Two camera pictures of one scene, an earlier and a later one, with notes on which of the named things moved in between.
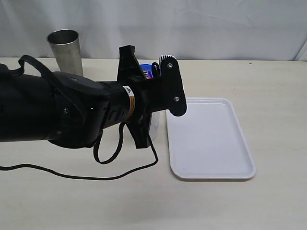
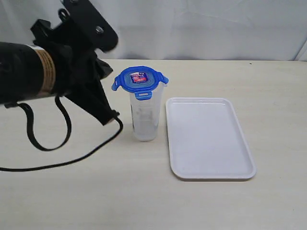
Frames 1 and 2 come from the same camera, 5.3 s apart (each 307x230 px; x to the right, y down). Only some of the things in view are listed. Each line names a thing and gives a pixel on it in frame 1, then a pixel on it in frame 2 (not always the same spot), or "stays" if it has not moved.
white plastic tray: [206, 143] stays
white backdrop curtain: [188, 29] stays
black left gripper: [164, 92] → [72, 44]
